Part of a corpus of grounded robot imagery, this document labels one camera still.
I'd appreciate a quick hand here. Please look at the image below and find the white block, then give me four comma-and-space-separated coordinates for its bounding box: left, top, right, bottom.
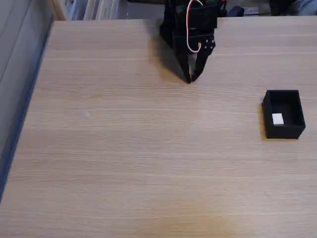
271, 113, 285, 126

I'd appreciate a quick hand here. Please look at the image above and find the black open box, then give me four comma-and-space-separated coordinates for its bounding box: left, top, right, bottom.
262, 89, 307, 140

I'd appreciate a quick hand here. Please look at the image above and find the dark blue object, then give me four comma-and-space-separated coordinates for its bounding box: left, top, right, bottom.
227, 5, 245, 17

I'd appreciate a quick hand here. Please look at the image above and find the black and blue object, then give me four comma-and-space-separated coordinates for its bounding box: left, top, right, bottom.
269, 0, 317, 16

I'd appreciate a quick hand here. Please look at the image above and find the pale hanging fabric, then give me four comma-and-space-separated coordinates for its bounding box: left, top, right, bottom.
68, 0, 128, 21

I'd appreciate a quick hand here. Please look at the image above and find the white and red cable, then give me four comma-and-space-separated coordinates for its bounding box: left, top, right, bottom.
186, 0, 205, 54

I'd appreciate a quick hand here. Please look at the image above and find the light wooden frame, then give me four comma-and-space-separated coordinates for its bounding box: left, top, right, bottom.
47, 0, 66, 21

